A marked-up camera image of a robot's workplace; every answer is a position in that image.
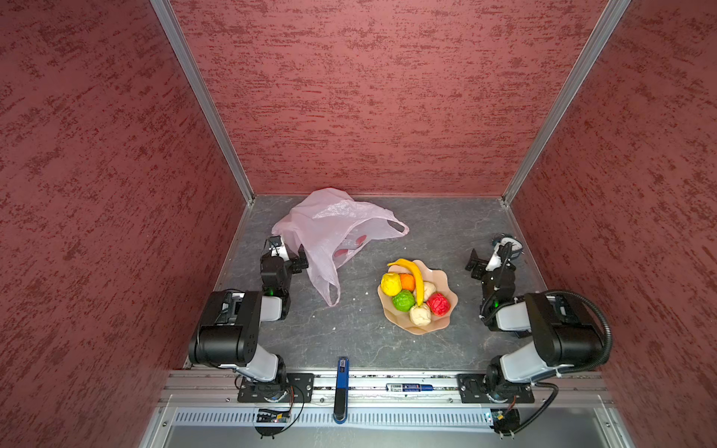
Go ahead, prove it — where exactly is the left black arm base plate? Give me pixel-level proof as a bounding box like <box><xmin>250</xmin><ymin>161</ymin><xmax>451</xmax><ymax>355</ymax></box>
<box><xmin>236</xmin><ymin>373</ymin><xmax>316</xmax><ymax>404</ymax></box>

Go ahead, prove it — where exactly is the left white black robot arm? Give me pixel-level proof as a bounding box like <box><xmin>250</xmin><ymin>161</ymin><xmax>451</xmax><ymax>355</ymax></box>
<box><xmin>188</xmin><ymin>236</ymin><xmax>309</xmax><ymax>402</ymax></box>

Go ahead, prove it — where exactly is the fake green round fruit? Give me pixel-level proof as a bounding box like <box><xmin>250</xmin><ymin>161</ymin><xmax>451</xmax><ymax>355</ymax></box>
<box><xmin>391</xmin><ymin>289</ymin><xmax>416</xmax><ymax>313</ymax></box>

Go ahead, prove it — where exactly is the small circuit board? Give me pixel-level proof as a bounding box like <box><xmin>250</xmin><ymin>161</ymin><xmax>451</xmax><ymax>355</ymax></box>
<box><xmin>491</xmin><ymin>409</ymin><xmax>521</xmax><ymax>436</ymax></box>
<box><xmin>256</xmin><ymin>409</ymin><xmax>292</xmax><ymax>425</ymax></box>

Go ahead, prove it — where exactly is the fake yellow lemon fruit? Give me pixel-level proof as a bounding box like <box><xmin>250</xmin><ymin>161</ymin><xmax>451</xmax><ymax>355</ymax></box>
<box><xmin>380</xmin><ymin>272</ymin><xmax>403</xmax><ymax>297</ymax></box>

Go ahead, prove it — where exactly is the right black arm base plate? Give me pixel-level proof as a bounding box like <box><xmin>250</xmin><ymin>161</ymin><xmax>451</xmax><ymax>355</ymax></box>
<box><xmin>457</xmin><ymin>373</ymin><xmax>535</xmax><ymax>405</ymax></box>

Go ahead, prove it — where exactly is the right aluminium corner post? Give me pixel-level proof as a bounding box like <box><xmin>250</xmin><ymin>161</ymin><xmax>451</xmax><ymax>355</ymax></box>
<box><xmin>502</xmin><ymin>0</ymin><xmax>631</xmax><ymax>208</ymax></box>

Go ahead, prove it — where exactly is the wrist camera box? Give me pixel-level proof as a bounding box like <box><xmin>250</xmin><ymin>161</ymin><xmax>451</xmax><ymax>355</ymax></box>
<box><xmin>485</xmin><ymin>238</ymin><xmax>513</xmax><ymax>272</ymax></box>
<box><xmin>265</xmin><ymin>235</ymin><xmax>289</xmax><ymax>261</ymax></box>

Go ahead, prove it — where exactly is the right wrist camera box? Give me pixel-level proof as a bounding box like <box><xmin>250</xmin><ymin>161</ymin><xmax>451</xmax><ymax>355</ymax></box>
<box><xmin>485</xmin><ymin>238</ymin><xmax>513</xmax><ymax>272</ymax></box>

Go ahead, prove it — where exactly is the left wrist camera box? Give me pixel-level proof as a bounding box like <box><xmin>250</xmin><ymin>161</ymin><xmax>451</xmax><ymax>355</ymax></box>
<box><xmin>265</xmin><ymin>235</ymin><xmax>289</xmax><ymax>261</ymax></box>

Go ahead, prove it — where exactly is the fake red orange fruit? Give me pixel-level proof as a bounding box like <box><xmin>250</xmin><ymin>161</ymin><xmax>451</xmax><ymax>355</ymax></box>
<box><xmin>426</xmin><ymin>292</ymin><xmax>452</xmax><ymax>317</ymax></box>

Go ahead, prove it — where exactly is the left small circuit board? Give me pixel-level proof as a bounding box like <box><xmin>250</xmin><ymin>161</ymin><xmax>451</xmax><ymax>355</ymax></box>
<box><xmin>256</xmin><ymin>409</ymin><xmax>292</xmax><ymax>425</ymax></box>

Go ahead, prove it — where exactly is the small teal alarm clock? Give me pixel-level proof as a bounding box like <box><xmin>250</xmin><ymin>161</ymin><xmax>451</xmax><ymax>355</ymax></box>
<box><xmin>492</xmin><ymin>233</ymin><xmax>524</xmax><ymax>261</ymax></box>

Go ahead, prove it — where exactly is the blue marker pen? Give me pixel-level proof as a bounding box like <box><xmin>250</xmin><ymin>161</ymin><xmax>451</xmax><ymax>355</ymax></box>
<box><xmin>386</xmin><ymin>383</ymin><xmax>434</xmax><ymax>393</ymax></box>

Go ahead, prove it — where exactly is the right small circuit board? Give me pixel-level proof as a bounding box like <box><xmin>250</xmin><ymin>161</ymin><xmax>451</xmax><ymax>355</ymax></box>
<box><xmin>491</xmin><ymin>409</ymin><xmax>521</xmax><ymax>436</ymax></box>

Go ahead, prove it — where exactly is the aluminium front rail frame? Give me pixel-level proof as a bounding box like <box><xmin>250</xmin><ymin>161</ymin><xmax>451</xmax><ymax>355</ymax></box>
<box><xmin>141</xmin><ymin>368</ymin><xmax>633</xmax><ymax>447</ymax></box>

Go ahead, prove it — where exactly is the fake pale yellow fruit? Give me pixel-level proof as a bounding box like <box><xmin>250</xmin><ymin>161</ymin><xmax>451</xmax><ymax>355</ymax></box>
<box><xmin>408</xmin><ymin>304</ymin><xmax>432</xmax><ymax>328</ymax></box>

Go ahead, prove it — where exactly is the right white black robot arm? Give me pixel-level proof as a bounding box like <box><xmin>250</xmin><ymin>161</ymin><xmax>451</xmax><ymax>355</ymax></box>
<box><xmin>457</xmin><ymin>241</ymin><xmax>614</xmax><ymax>404</ymax></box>

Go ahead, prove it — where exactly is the pink scalloped plastic bowl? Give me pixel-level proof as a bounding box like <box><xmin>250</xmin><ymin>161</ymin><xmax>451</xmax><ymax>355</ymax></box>
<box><xmin>376</xmin><ymin>259</ymin><xmax>459</xmax><ymax>335</ymax></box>

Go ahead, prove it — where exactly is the aluminium corner post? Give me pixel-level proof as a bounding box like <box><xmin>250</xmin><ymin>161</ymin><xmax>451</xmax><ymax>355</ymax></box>
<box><xmin>150</xmin><ymin>0</ymin><xmax>256</xmax><ymax>206</ymax></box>
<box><xmin>502</xmin><ymin>0</ymin><xmax>631</xmax><ymax>208</ymax></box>

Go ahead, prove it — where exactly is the left aluminium corner post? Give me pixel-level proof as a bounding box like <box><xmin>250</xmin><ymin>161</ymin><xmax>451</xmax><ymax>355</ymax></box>
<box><xmin>150</xmin><ymin>0</ymin><xmax>256</xmax><ymax>206</ymax></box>

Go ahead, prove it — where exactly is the pink fruit-print plastic bag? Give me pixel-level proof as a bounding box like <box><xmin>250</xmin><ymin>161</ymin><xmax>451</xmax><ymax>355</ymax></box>
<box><xmin>272</xmin><ymin>188</ymin><xmax>409</xmax><ymax>307</ymax></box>

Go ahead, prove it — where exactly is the fake yellow banana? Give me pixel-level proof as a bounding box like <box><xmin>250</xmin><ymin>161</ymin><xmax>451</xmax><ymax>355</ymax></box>
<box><xmin>388</xmin><ymin>259</ymin><xmax>425</xmax><ymax>306</ymax></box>

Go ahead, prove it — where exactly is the blue black handheld tool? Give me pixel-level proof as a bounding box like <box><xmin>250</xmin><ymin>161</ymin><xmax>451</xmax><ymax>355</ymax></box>
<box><xmin>332</xmin><ymin>357</ymin><xmax>349</xmax><ymax>425</ymax></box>

